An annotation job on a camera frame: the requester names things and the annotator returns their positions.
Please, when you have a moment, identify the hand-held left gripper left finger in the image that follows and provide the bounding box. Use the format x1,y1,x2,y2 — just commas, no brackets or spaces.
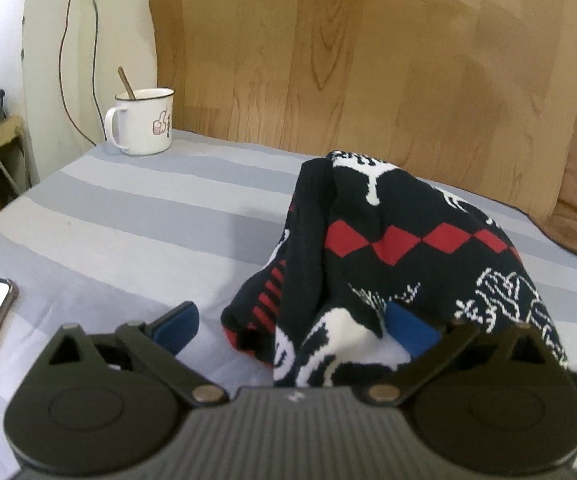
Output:
47,301,230,407

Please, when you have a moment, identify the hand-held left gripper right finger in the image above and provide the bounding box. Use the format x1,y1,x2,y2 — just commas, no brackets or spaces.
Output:
365,301,571,407

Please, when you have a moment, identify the black red patterned knit sweater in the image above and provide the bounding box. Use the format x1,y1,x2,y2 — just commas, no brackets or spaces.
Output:
220,149,570,392

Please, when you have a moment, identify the grey striped bed sheet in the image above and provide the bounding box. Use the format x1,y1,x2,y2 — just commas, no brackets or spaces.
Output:
0,127,577,480

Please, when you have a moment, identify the white enamel mug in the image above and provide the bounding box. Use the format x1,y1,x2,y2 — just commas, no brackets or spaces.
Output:
104,87,176,156

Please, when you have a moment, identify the wooden headboard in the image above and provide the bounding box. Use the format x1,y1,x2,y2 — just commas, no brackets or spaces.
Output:
150,0,577,222

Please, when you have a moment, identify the brown spoon handle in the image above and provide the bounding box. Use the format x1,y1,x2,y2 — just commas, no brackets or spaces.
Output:
117,66,138,100

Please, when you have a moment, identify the dark thin wall cable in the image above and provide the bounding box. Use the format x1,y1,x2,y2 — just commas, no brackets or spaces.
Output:
79,0,102,108
58,0,96,147

